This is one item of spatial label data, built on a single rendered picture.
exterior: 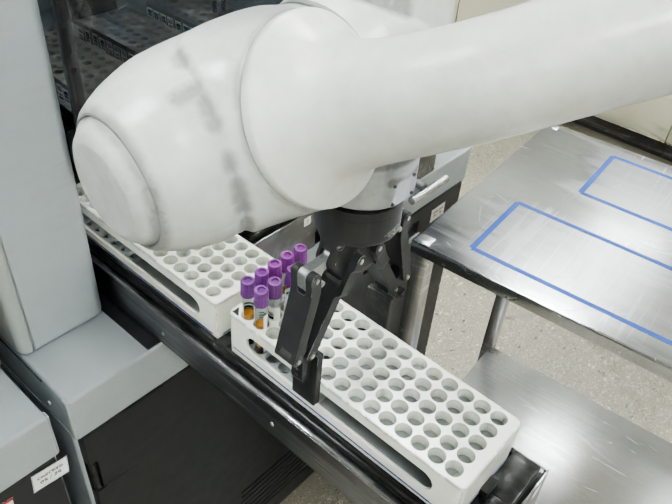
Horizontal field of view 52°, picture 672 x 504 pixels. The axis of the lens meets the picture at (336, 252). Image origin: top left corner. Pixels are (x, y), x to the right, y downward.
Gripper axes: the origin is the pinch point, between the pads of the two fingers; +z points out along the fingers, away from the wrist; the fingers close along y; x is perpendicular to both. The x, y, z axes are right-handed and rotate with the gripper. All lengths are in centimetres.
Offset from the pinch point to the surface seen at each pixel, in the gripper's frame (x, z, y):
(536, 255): -4.7, 4.4, 33.9
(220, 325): 13.8, 3.1, -4.4
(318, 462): -3.5, 8.5, -6.8
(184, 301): 21.5, 5.5, -3.3
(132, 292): 27.3, 5.9, -6.5
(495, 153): 73, 88, 185
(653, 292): -18.9, 4.3, 38.2
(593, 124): 55, 85, 234
